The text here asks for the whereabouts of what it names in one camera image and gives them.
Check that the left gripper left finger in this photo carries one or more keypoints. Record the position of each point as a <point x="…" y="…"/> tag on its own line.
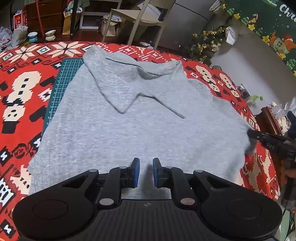
<point x="66" y="210"/>

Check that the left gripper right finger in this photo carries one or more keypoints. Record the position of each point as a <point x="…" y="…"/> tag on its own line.
<point x="227" y="209"/>

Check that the grey polo shirt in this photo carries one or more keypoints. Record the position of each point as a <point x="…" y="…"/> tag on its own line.
<point x="116" y="109"/>

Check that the person right hand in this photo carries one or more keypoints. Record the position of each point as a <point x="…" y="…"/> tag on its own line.
<point x="285" y="174"/>

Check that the dark blue cloth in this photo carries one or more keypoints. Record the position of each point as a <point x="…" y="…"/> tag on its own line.
<point x="292" y="130"/>

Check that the dark wooden side cabinet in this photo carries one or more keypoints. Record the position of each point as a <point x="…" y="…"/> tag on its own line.
<point x="267" y="122"/>

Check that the small christmas tree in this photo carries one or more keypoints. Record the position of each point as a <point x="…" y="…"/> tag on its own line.
<point x="204" y="45"/>

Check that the green cutting mat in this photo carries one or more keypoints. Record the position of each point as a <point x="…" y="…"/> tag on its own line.
<point x="66" y="73"/>

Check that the red christmas pattern blanket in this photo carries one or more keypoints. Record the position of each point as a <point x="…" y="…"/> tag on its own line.
<point x="28" y="74"/>

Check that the grey refrigerator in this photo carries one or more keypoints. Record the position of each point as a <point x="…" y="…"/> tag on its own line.
<point x="187" y="17"/>

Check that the white ceramic cup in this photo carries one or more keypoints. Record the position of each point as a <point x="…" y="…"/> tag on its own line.
<point x="50" y="35"/>

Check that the blue ceramic cup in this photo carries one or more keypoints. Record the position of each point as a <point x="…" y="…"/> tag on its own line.
<point x="33" y="37"/>

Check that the beige plastic chair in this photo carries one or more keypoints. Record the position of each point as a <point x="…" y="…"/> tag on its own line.
<point x="139" y="17"/>

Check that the white drawer unit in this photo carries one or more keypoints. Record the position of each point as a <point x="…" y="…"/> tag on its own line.
<point x="92" y="15"/>

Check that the wooden drawer chest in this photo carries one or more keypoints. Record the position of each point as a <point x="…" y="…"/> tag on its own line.
<point x="51" y="16"/>

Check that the green christmas wall banner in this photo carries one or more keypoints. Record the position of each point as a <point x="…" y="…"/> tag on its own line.
<point x="272" y="21"/>

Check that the red broom handle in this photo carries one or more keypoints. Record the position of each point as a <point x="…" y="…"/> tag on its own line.
<point x="39" y="19"/>

